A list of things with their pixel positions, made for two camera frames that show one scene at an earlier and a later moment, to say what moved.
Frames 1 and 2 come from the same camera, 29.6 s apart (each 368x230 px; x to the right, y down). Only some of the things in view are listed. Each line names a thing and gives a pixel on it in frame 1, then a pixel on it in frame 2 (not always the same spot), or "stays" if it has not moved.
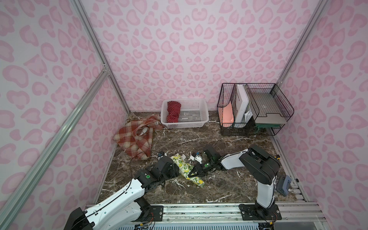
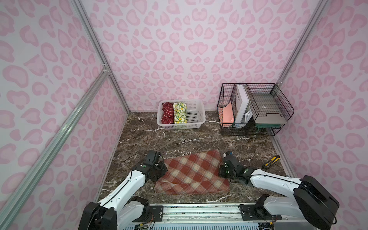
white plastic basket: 184,113 stays
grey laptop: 269,110 stays
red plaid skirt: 134,136 → 195,173
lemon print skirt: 184,168 → 180,112
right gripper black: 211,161 → 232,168
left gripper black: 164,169 → 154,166
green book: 267,125 stays
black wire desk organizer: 252,109 stays
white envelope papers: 247,115 stays
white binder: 241,103 stays
